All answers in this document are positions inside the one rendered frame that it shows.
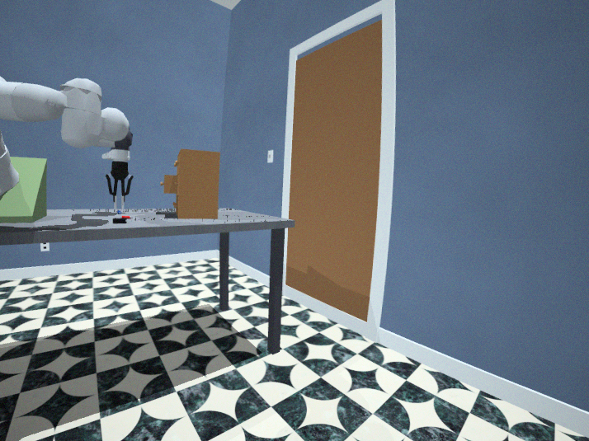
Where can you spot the brown wooden chest of drawers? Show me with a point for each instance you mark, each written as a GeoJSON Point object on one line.
{"type": "Point", "coordinates": [198, 184]}

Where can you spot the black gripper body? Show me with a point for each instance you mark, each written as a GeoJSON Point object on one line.
{"type": "Point", "coordinates": [119, 167]}

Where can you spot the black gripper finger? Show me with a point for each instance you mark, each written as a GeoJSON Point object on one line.
{"type": "Point", "coordinates": [108, 176]}
{"type": "Point", "coordinates": [130, 177]}

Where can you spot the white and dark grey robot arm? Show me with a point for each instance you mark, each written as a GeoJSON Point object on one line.
{"type": "Point", "coordinates": [83, 121]}

